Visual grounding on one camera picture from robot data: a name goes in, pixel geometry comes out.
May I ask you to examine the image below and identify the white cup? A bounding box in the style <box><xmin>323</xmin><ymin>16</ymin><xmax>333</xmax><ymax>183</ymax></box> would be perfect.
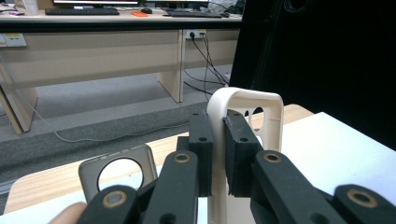
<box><xmin>21</xmin><ymin>0</ymin><xmax>40</xmax><ymax>17</ymax></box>

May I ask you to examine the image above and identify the peach phone case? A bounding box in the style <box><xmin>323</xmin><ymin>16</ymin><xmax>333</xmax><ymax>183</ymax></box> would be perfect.
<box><xmin>205</xmin><ymin>87</ymin><xmax>285</xmax><ymax>224</ymax></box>

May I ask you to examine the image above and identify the black curtain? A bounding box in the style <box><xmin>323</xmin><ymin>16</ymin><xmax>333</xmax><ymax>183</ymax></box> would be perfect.
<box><xmin>229</xmin><ymin>0</ymin><xmax>396</xmax><ymax>151</ymax></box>

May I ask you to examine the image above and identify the white power socket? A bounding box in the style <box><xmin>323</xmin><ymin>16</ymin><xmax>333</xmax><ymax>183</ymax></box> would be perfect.
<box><xmin>185</xmin><ymin>29</ymin><xmax>206</xmax><ymax>40</ymax></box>

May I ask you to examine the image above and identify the beige wooden desk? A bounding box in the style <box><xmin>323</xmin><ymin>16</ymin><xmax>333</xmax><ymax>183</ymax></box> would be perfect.
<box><xmin>0</xmin><ymin>6</ymin><xmax>244</xmax><ymax>135</ymax></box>

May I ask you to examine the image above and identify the white table sheet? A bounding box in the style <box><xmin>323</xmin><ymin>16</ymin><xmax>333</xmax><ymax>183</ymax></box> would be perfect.
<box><xmin>0</xmin><ymin>111</ymin><xmax>396</xmax><ymax>224</ymax></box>

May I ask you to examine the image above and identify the grey label plate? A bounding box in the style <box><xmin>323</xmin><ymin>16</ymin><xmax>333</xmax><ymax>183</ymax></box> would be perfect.
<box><xmin>0</xmin><ymin>33</ymin><xmax>28</xmax><ymax>49</ymax></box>

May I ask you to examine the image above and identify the black monitor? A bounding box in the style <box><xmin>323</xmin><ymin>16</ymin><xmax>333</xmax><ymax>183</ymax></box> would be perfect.
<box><xmin>51</xmin><ymin>0</ymin><xmax>140</xmax><ymax>7</ymax></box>
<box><xmin>143</xmin><ymin>0</ymin><xmax>210</xmax><ymax>12</ymax></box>

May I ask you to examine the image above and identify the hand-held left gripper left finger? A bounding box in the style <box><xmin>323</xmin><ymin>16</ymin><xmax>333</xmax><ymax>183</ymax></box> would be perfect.
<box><xmin>141</xmin><ymin>109</ymin><xmax>215</xmax><ymax>224</ymax></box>

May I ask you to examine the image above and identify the bundle of black cables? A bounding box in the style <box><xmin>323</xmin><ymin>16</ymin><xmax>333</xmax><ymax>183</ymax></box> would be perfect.
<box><xmin>182</xmin><ymin>31</ymin><xmax>232</xmax><ymax>96</ymax></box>

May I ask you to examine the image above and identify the black keyboard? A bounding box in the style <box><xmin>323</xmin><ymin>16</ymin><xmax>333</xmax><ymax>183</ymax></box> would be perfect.
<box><xmin>44</xmin><ymin>7</ymin><xmax>120</xmax><ymax>17</ymax></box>
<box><xmin>165</xmin><ymin>10</ymin><xmax>224</xmax><ymax>19</ymax></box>

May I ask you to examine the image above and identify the grey phone case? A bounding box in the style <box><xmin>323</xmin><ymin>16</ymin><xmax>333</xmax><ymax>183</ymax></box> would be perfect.
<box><xmin>78</xmin><ymin>144</ymin><xmax>159</xmax><ymax>203</ymax></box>

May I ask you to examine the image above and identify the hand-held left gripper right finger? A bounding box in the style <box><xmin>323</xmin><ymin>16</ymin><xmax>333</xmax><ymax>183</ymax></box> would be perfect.
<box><xmin>222</xmin><ymin>108</ymin><xmax>347</xmax><ymax>224</ymax></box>

